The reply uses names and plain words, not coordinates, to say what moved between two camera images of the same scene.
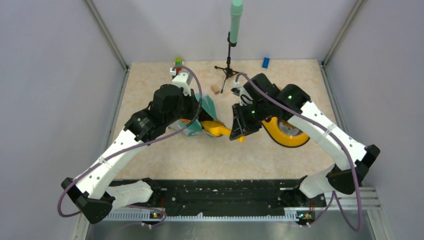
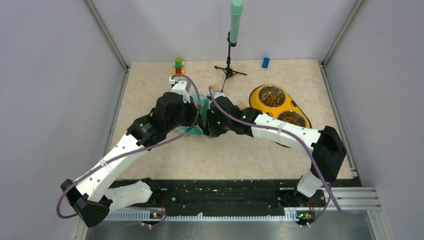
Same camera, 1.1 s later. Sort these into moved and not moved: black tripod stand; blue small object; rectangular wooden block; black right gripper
Moved: black right gripper
Not moved: black tripod stand; blue small object; rectangular wooden block
